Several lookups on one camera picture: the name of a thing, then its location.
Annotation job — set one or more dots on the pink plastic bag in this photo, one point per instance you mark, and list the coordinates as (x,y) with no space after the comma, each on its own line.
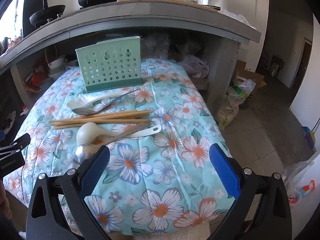
(196,66)

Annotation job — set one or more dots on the stacked bowls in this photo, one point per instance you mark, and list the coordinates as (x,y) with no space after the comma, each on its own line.
(56,66)

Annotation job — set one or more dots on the plastic bag with toys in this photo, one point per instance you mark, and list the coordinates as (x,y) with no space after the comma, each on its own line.
(300,180)

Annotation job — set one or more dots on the black wok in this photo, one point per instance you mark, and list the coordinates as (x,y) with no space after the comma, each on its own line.
(47,13)

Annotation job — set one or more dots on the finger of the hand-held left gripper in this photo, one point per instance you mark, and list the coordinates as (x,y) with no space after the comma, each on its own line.
(21,141)
(2,135)

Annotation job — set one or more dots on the small metal spoon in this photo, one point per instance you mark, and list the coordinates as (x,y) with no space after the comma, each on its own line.
(83,111)

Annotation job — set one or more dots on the wooden chopstick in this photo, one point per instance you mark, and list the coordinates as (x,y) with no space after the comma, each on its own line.
(138,117)
(142,115)
(140,121)
(145,111)

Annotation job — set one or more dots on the blue and yellow container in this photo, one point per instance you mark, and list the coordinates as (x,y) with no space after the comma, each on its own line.
(308,137)

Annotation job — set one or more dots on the crumpled clear plastic bags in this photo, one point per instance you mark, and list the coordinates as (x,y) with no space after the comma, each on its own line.
(156,46)

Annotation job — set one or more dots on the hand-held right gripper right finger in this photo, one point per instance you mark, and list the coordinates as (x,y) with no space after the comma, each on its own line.
(225,170)

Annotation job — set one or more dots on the floral turquoise blanket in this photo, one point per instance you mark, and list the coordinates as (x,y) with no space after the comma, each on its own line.
(155,155)

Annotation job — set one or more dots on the large metal spoon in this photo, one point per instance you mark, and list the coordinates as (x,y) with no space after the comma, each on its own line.
(83,153)

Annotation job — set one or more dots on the clear plastic bag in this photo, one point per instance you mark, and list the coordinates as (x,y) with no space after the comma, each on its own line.
(237,17)

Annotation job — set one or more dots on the white plastic ladle spoon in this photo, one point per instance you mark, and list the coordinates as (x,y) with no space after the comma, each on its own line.
(86,133)

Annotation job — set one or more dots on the grey concrete counter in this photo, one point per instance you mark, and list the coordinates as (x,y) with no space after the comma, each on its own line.
(175,15)

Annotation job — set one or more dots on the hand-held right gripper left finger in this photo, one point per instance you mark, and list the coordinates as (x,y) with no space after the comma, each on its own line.
(95,170)

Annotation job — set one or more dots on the cardboard box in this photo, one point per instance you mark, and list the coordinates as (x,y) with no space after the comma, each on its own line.
(252,76)

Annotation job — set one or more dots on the clear bag of rice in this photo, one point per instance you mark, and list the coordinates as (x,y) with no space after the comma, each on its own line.
(235,100)

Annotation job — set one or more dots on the green star-cutout utensil holder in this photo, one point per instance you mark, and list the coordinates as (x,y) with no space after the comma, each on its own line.
(110,65)

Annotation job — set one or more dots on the red packets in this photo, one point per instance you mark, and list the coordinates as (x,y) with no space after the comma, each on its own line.
(36,82)

